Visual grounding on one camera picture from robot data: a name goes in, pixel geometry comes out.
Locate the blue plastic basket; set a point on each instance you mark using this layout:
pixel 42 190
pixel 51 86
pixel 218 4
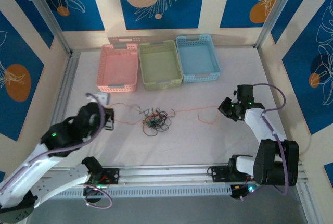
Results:
pixel 197 57

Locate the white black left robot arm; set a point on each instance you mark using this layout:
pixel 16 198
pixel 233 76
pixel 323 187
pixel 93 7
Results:
pixel 28 179

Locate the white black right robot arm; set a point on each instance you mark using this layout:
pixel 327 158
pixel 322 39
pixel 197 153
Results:
pixel 256 125

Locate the pink plastic basket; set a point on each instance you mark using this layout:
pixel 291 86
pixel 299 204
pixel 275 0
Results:
pixel 117 67

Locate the black electronics box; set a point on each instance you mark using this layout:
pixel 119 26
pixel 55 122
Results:
pixel 93 194
pixel 240 192

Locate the green plastic basket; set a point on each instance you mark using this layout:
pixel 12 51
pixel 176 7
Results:
pixel 160 62

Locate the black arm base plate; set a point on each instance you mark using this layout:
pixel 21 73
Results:
pixel 113 175
pixel 217 174

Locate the aluminium side rail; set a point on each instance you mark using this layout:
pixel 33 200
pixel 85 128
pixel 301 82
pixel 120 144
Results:
pixel 303 200
pixel 69 70

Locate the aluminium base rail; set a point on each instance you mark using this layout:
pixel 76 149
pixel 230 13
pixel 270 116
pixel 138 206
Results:
pixel 166 173

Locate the aluminium frame post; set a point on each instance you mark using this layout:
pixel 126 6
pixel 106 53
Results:
pixel 44 7
pixel 280 7

